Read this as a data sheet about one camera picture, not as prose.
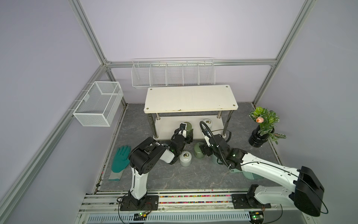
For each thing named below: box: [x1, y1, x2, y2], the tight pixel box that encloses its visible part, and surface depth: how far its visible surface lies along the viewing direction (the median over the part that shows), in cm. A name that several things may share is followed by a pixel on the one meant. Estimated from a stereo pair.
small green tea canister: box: [184, 121, 193, 132], surface depth 90 cm
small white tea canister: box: [201, 118, 213, 130], surface depth 92 cm
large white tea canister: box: [179, 150, 193, 167], surface depth 84 cm
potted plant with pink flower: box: [247, 106, 287, 148], surface depth 78 cm
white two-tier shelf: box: [144, 84, 239, 141], surface depth 80 cm
